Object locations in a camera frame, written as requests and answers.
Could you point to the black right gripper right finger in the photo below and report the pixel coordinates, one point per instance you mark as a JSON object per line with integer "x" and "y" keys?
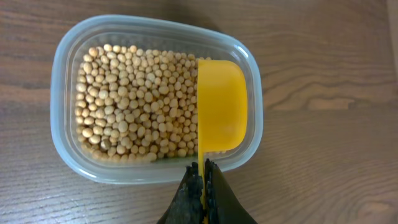
{"x": 223, "y": 207}

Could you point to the soybeans pile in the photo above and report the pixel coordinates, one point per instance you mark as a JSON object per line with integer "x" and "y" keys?
{"x": 134, "y": 104}

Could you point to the yellow plastic measuring scoop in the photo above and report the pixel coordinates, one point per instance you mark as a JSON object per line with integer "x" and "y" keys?
{"x": 222, "y": 104}

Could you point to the clear plastic container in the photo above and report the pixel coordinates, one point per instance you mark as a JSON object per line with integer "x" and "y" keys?
{"x": 146, "y": 34}

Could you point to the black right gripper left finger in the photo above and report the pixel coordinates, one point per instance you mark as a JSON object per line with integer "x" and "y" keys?
{"x": 186, "y": 206}

